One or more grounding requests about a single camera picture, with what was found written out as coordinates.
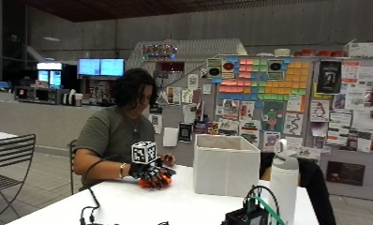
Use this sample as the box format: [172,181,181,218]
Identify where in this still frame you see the orange round object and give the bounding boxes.
[137,174,173,189]

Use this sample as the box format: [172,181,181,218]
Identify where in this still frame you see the white cube of black markers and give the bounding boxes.
[131,141,159,165]

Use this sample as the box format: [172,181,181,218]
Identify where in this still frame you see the white fabric storage box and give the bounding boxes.
[192,133,263,198]

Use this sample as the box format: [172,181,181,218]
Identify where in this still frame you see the the person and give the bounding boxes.
[72,67,179,191]

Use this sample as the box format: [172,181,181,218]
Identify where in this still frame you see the black chair behind person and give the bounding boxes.
[68,139,80,195]

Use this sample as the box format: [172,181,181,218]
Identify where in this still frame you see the black electronic box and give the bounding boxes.
[221,205,275,225]

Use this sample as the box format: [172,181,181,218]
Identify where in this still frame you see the white water bottle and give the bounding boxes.
[268,138,301,225]

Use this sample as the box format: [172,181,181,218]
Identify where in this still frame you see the coffee machine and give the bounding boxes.
[84,76,117,106]

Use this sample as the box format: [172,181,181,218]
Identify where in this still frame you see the white jugs on counter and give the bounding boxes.
[63,88,87,108]

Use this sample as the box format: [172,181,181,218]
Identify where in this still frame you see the grey service counter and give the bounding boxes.
[0,90,112,153]

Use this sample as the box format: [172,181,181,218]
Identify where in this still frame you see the red lit sign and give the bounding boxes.
[155,61,187,74]

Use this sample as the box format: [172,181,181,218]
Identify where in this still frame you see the black metal slatted chair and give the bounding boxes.
[0,133,37,224]

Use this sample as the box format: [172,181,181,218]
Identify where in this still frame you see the group of coloured sticky notes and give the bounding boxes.
[212,55,312,109]

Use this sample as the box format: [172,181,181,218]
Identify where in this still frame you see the lit drinks fridge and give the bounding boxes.
[36,62,65,90]

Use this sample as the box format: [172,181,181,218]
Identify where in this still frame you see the white staircase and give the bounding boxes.
[125,37,249,74]

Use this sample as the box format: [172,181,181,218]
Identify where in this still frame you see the penguin poster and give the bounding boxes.
[309,99,332,123]

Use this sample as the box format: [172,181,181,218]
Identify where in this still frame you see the dark landscape poster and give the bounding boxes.
[325,160,367,188]

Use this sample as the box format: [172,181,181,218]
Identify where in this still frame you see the grey notice board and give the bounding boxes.
[148,55,373,203]

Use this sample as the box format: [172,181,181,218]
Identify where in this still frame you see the group of paper flyers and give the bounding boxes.
[148,59,373,158]

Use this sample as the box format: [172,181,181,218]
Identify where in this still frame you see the white round container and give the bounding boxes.
[273,48,292,58]

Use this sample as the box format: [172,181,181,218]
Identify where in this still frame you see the black portrait poster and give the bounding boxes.
[316,60,344,95]

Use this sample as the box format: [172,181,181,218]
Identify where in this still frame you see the row of red bowls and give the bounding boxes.
[293,48,348,58]

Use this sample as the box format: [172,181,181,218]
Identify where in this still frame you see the white cardboard box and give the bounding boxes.
[347,41,373,58]

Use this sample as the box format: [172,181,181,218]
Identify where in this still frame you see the black glove cable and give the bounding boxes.
[79,158,112,225]

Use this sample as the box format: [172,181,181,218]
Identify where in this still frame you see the black looped cable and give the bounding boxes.
[244,185,284,225]

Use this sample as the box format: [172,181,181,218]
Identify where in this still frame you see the green cable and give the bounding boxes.
[248,195,287,225]

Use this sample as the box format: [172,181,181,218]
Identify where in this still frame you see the blue wall monitor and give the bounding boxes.
[100,58,127,78]
[77,58,103,77]

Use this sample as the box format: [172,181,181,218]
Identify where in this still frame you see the string of coloured lights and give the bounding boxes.
[141,42,180,61]

